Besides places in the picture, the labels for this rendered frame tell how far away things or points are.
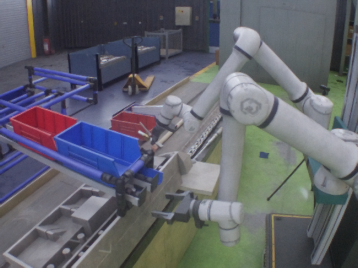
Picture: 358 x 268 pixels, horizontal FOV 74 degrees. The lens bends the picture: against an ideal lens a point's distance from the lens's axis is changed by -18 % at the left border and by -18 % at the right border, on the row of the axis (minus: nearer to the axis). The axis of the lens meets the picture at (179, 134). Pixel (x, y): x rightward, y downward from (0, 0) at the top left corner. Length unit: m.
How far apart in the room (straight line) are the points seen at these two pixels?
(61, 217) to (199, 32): 10.07
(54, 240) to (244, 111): 0.90
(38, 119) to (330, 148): 1.26
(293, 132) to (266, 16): 5.98
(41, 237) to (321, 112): 1.60
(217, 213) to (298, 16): 6.02
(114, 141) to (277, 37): 5.99
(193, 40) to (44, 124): 10.02
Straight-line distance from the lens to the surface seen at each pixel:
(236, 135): 1.04
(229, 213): 1.07
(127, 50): 7.30
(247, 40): 1.48
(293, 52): 6.83
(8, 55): 12.88
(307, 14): 6.77
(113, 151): 1.13
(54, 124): 1.31
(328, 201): 1.40
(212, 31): 10.77
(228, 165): 1.10
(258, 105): 0.82
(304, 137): 0.94
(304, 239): 2.14
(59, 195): 1.78
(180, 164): 1.60
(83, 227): 1.26
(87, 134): 1.19
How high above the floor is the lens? 1.78
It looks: 26 degrees down
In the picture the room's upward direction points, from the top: straight up
